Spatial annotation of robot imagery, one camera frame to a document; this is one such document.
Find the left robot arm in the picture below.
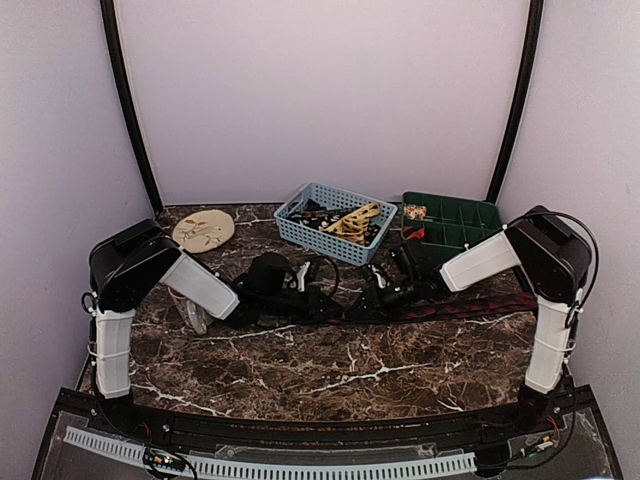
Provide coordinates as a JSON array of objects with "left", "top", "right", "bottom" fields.
[{"left": 81, "top": 219, "right": 343, "bottom": 436}]

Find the cream floral mug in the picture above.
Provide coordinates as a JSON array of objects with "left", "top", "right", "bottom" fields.
[{"left": 167, "top": 287, "right": 213, "bottom": 336}]

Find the black left frame post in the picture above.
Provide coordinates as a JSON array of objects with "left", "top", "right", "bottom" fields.
[{"left": 99, "top": 0, "right": 164, "bottom": 216}]

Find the rolled cream tropical print tie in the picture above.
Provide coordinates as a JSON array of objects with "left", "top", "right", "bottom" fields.
[{"left": 403, "top": 204, "right": 428, "bottom": 221}]

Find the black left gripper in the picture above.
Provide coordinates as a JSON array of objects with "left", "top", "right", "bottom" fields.
[{"left": 260, "top": 285, "right": 343, "bottom": 325}]

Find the green divided organizer tray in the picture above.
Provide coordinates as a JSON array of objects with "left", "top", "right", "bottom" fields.
[{"left": 401, "top": 191, "right": 502, "bottom": 263}]

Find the yellow beetle print tie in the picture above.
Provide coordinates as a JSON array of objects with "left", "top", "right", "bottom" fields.
[{"left": 321, "top": 202, "right": 382, "bottom": 247}]

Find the light blue plastic basket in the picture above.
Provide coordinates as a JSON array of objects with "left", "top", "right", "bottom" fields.
[{"left": 274, "top": 183, "right": 398, "bottom": 266}]

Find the black frame post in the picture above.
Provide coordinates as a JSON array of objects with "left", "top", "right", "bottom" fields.
[
  {"left": 485, "top": 0, "right": 545, "bottom": 204},
  {"left": 99, "top": 0, "right": 164, "bottom": 216}
]

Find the grey slotted cable duct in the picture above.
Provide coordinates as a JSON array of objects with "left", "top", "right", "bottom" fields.
[{"left": 62, "top": 426, "right": 477, "bottom": 479}]

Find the black white floral tie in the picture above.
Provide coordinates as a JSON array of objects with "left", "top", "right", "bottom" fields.
[{"left": 287, "top": 200, "right": 359, "bottom": 233}]

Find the rolled orange navy striped tie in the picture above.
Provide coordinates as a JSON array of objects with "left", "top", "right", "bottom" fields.
[{"left": 402, "top": 227, "right": 426, "bottom": 242}]

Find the red navy striped tie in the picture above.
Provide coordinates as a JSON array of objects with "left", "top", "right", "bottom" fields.
[{"left": 326, "top": 293, "right": 538, "bottom": 326}]

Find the black left camera cable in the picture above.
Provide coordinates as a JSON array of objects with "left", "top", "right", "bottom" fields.
[{"left": 279, "top": 255, "right": 341, "bottom": 306}]

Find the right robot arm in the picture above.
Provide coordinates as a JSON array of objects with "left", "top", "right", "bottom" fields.
[{"left": 343, "top": 206, "right": 600, "bottom": 434}]

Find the black front rail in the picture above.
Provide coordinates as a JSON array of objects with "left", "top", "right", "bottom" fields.
[{"left": 49, "top": 387, "right": 601, "bottom": 456}]

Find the black right frame post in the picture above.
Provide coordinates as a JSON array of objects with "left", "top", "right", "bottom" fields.
[{"left": 485, "top": 0, "right": 545, "bottom": 204}]

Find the beige floral plate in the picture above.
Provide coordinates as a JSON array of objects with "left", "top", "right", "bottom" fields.
[{"left": 171, "top": 209, "right": 235, "bottom": 254}]

